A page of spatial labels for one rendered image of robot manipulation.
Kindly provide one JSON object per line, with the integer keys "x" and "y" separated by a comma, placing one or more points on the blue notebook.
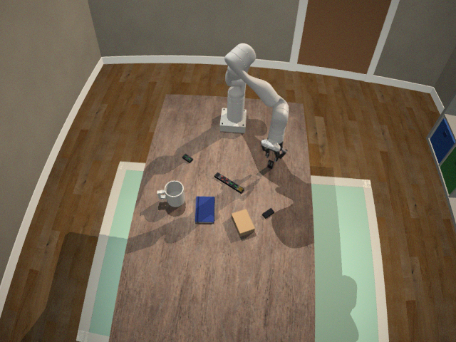
{"x": 204, "y": 210}

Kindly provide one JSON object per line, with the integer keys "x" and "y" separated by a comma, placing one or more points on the grey mug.
{"x": 173, "y": 188}

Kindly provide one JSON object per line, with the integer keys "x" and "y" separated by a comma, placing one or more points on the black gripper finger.
{"x": 266, "y": 150}
{"x": 278, "y": 154}

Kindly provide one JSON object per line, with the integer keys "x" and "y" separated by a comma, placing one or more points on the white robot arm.
{"x": 237, "y": 60}

